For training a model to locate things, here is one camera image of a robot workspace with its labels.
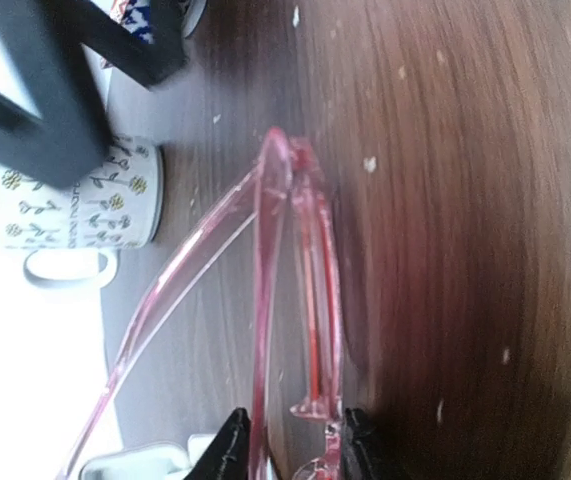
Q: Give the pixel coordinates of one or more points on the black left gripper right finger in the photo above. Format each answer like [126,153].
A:
[363,453]

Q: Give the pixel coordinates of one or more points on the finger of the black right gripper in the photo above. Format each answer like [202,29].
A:
[93,28]
[69,136]

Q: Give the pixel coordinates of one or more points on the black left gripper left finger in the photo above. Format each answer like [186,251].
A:
[226,458]

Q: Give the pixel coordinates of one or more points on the white floral mug yellow inside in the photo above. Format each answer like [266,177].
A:
[116,207]

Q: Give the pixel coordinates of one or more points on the red patterned ceramic bowl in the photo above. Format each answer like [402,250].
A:
[159,30]

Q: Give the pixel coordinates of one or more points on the pink glasses case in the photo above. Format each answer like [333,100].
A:
[164,460]

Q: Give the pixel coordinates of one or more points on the rose gold wire glasses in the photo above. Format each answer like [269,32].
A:
[285,183]

